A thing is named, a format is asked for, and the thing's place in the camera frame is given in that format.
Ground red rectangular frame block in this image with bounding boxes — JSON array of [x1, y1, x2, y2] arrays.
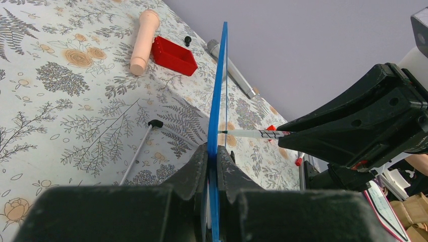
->
[[151, 36, 198, 76]]

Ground black small bolt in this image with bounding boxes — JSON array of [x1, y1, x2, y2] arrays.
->
[[184, 36, 192, 47]]

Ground pink microphone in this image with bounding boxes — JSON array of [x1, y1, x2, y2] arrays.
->
[[130, 9, 160, 76]]

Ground silver microphone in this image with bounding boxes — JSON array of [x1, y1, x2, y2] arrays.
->
[[206, 39, 257, 99]]

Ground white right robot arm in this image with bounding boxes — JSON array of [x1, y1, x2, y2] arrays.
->
[[278, 9, 427, 192]]

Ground blue framed whiteboard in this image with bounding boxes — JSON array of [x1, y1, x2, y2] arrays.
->
[[119, 21, 236, 242]]

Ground red capped marker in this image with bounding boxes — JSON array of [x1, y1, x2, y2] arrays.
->
[[295, 152, 305, 166]]

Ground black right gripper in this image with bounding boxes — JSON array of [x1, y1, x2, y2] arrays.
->
[[278, 63, 427, 172]]

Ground person in black shirt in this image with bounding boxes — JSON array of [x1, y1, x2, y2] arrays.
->
[[389, 154, 427, 197]]

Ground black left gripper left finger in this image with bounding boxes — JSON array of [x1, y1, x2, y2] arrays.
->
[[14, 144, 207, 241]]

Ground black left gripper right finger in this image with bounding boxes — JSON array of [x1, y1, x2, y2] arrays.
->
[[217, 146, 396, 241]]

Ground red triangular block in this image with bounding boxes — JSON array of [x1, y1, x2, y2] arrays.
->
[[266, 125, 278, 142]]

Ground floral patterned table mat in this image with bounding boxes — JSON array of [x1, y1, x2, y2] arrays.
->
[[0, 0, 302, 242]]

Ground green whiteboard marker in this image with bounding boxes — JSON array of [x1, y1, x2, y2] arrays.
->
[[218, 130, 293, 140]]

